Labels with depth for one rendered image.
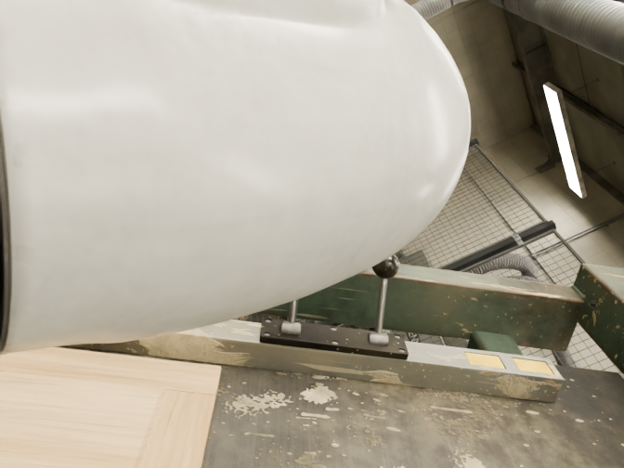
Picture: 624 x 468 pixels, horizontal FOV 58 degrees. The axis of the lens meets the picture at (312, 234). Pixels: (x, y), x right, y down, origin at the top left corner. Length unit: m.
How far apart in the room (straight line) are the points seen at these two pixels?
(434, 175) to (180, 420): 0.52
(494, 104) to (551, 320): 8.85
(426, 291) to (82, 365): 0.57
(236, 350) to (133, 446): 0.20
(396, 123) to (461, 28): 9.14
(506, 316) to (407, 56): 0.92
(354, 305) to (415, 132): 0.85
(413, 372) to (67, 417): 0.43
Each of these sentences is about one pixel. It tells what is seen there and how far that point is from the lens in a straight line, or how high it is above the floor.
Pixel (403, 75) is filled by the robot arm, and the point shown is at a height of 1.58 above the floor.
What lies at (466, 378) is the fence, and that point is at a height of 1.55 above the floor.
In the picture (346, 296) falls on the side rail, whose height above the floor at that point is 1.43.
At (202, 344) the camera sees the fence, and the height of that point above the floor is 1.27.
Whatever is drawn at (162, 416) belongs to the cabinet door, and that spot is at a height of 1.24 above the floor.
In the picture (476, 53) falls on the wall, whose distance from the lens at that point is 9.48.
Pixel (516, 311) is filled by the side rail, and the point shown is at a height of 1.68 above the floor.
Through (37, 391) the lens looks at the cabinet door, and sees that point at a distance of 0.71.
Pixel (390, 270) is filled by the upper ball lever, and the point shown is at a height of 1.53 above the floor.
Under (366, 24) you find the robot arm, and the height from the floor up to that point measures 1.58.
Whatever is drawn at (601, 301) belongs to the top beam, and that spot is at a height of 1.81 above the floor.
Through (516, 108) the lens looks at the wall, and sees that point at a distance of 10.07.
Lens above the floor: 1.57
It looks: 9 degrees down
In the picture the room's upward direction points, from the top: 64 degrees clockwise
